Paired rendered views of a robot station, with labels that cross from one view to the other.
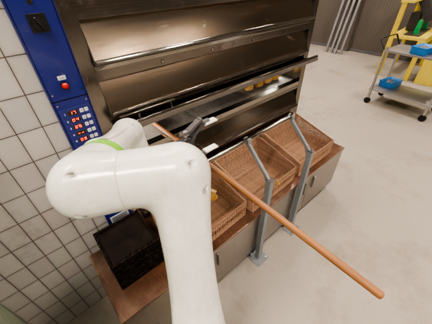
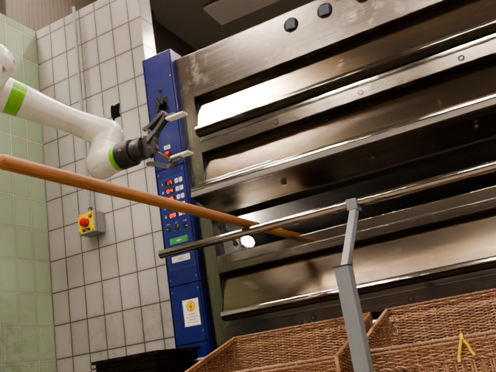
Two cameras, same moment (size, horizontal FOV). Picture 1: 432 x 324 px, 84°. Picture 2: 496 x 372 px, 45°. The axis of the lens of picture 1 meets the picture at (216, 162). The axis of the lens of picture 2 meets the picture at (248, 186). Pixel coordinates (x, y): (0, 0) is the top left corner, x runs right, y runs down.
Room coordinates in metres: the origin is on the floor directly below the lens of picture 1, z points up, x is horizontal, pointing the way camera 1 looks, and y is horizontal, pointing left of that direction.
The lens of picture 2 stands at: (0.31, -1.69, 0.75)
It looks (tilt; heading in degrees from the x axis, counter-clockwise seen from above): 16 degrees up; 65
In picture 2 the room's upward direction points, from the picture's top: 9 degrees counter-clockwise
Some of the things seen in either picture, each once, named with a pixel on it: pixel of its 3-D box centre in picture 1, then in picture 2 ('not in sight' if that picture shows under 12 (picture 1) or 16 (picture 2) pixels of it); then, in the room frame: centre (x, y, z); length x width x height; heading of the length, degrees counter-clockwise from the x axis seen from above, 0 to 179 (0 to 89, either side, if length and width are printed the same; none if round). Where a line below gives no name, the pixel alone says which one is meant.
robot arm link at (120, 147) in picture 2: not in sight; (128, 154); (0.76, 0.19, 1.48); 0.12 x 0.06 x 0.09; 40
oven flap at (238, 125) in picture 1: (231, 126); (452, 245); (1.74, -0.13, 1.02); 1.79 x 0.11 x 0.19; 130
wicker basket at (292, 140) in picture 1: (296, 141); not in sight; (1.94, -0.79, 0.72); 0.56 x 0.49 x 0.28; 130
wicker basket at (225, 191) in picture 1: (196, 204); (280, 368); (1.17, 0.15, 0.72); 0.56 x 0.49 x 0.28; 132
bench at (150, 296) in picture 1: (242, 211); not in sight; (1.45, -0.23, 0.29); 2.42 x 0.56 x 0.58; 130
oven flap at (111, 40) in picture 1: (233, 18); (399, 41); (1.74, -0.13, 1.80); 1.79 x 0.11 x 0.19; 130
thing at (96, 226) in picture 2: not in sight; (91, 224); (0.75, 0.99, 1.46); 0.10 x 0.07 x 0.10; 130
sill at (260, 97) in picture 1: (229, 110); (443, 206); (1.76, -0.12, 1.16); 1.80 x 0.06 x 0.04; 130
